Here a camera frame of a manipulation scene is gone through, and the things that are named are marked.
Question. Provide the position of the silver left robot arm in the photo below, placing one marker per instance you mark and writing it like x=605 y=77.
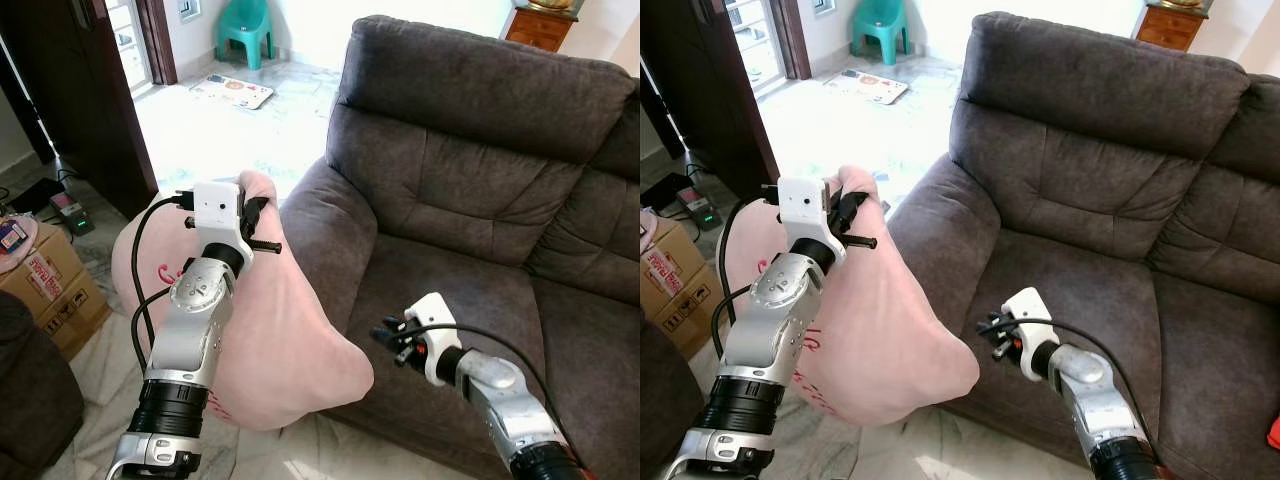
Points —
x=775 y=310
x=195 y=310

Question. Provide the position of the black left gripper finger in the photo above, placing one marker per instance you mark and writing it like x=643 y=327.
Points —
x=855 y=200
x=258 y=206

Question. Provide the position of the pink pillow with red lettering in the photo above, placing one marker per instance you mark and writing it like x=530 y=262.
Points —
x=890 y=350
x=290 y=350

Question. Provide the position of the brown door frame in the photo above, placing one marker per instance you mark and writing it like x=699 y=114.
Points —
x=158 y=40
x=792 y=35

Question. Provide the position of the brown cardboard box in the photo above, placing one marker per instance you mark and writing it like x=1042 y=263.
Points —
x=675 y=285
x=55 y=290

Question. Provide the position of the black charger with green light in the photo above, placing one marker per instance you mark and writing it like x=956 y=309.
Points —
x=68 y=210
x=695 y=205

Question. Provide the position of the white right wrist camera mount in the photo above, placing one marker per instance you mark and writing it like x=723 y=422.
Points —
x=1030 y=318
x=435 y=325

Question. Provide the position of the golden vase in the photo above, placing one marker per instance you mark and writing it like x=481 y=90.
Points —
x=552 y=5
x=1180 y=4

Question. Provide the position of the dark brown fabric sofa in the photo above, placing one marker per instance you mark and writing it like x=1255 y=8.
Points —
x=1100 y=250
x=470 y=260

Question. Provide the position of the dark brown armchair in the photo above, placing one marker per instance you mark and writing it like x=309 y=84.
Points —
x=30 y=390
x=665 y=400

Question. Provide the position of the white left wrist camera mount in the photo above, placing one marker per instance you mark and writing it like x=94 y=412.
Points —
x=217 y=212
x=803 y=210

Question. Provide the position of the wooden cabinet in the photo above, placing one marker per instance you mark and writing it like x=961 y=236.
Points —
x=1170 y=27
x=538 y=30

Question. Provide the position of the green plastic chair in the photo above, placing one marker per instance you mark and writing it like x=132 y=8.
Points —
x=246 y=30
x=880 y=25

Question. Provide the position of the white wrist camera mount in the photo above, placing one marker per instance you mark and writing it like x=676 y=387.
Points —
x=1030 y=318
x=435 y=325
x=217 y=212
x=803 y=210

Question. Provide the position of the small wall window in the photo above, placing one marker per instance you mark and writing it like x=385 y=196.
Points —
x=189 y=8
x=823 y=5

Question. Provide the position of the dark wooden door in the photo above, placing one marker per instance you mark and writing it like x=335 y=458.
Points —
x=70 y=90
x=710 y=80

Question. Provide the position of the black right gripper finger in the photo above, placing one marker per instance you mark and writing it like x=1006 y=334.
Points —
x=996 y=318
x=394 y=322
x=988 y=334
x=385 y=338

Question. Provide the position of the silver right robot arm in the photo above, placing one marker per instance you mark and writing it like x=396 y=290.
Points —
x=1095 y=390
x=505 y=395

